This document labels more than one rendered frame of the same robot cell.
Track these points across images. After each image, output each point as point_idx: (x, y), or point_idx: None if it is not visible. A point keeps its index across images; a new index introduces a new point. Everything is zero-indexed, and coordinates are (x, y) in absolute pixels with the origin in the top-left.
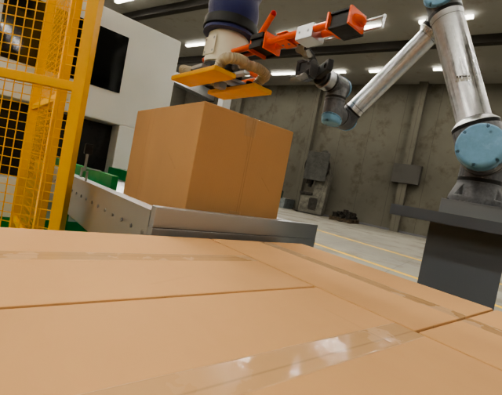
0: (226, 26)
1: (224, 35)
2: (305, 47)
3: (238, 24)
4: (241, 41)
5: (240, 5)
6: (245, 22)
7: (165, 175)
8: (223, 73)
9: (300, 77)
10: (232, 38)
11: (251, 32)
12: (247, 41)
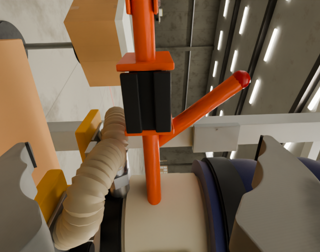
0: (194, 163)
1: (180, 173)
2: None
3: (207, 162)
4: (185, 188)
5: (248, 160)
6: (223, 168)
7: None
8: (85, 117)
9: None
10: (181, 175)
11: (218, 193)
12: (201, 213)
